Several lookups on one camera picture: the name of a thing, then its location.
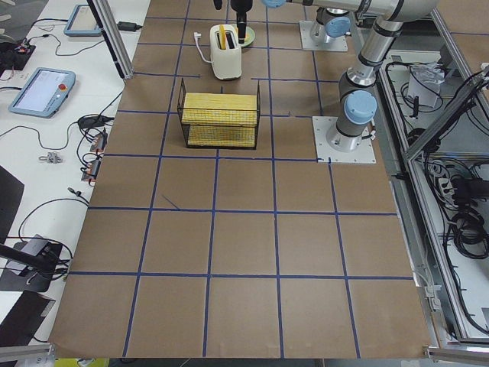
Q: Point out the yellow mat lower shelf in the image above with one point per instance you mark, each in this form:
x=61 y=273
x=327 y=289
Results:
x=221 y=136

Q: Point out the black usb hub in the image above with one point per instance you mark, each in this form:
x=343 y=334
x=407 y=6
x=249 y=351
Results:
x=92 y=121

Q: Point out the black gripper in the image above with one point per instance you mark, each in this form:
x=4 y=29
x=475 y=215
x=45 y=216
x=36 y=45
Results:
x=240 y=5

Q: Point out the yellow toast slice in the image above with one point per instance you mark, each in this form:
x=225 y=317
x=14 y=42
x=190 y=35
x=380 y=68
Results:
x=222 y=37

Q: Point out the black camera stand base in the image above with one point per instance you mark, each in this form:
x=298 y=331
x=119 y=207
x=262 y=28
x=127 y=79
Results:
x=30 y=265

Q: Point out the orange black circuit box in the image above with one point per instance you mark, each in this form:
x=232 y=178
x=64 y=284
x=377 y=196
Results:
x=90 y=171
x=98 y=143

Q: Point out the yellow mat upper shelf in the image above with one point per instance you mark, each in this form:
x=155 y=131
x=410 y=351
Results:
x=219 y=109

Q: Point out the black wire basket rack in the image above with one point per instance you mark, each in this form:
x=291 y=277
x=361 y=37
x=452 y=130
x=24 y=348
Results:
x=186 y=126

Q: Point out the cream white toaster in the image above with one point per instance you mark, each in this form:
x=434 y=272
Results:
x=226 y=64

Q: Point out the orange black circuit box upper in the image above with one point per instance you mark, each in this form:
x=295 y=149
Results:
x=98 y=143

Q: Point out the blue teach pendant far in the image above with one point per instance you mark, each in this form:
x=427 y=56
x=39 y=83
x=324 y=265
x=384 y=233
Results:
x=82 y=23

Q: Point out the green plate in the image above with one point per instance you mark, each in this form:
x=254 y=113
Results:
x=249 y=37

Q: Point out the blue teach pendant near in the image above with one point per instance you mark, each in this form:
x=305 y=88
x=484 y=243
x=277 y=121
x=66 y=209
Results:
x=44 y=93

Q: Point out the aluminium frame post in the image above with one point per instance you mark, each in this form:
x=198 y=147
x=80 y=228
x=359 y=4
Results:
x=105 y=20

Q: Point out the black laptop corner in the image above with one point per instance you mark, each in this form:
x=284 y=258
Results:
x=24 y=319

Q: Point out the crumpled white paper box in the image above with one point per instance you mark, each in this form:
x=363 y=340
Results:
x=425 y=83

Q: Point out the blue teach pendant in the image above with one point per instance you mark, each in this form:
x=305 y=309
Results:
x=44 y=93
x=82 y=23

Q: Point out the black monitor corner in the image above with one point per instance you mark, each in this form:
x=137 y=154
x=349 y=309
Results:
x=11 y=192

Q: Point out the yellow mat shelf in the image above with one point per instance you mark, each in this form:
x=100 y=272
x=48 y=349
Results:
x=221 y=136
x=219 y=109

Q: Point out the orange black circuit box lower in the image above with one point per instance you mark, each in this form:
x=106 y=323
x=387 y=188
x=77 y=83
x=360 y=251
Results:
x=90 y=171

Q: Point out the small metal clamp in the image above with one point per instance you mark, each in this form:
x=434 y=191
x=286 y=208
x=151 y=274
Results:
x=51 y=157

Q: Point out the black power adapter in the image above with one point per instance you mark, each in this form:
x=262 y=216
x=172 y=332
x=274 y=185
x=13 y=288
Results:
x=128 y=26

